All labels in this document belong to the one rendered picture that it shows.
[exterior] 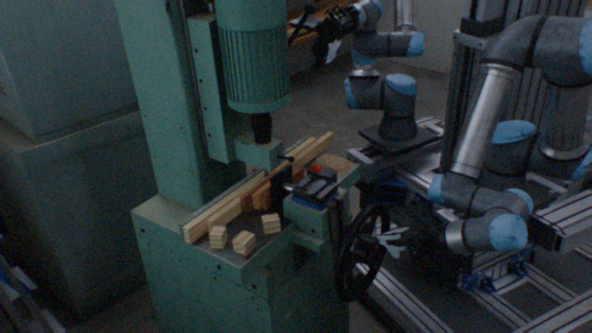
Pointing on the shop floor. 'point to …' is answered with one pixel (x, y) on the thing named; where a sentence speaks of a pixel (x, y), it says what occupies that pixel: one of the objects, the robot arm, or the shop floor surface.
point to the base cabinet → (240, 298)
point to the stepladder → (11, 279)
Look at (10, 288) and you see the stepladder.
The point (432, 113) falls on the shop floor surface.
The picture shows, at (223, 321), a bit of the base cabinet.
